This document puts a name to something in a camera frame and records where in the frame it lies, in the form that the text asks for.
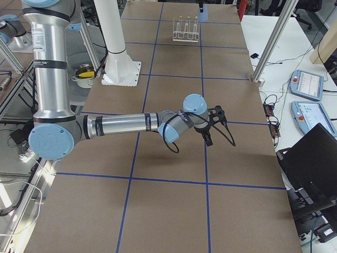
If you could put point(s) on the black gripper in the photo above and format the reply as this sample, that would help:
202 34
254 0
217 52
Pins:
201 129
201 5

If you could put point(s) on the light blue plastic cup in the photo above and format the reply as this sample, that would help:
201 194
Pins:
202 17

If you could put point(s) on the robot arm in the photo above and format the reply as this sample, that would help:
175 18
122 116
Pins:
56 128

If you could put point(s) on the red cylinder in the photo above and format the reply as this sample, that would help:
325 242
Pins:
242 8

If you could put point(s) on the small black puck device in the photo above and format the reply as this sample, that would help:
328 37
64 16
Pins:
254 55

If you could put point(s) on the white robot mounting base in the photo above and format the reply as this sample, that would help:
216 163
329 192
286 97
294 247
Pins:
120 69

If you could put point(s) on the near teach pendant tablet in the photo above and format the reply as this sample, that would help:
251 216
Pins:
309 114

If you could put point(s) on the teach pendant tablet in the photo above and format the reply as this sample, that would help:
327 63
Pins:
309 114
307 85

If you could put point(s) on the black laptop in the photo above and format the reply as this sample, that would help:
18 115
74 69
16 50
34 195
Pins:
311 165

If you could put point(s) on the far teach pendant tablet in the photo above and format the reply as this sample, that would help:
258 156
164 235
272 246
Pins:
307 85

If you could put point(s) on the steel bowl with corn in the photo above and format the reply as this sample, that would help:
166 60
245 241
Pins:
84 75

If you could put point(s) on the white wire cup holder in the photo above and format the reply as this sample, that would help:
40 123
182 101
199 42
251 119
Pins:
186 29

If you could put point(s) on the aluminium frame post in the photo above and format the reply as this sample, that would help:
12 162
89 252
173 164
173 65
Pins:
273 39

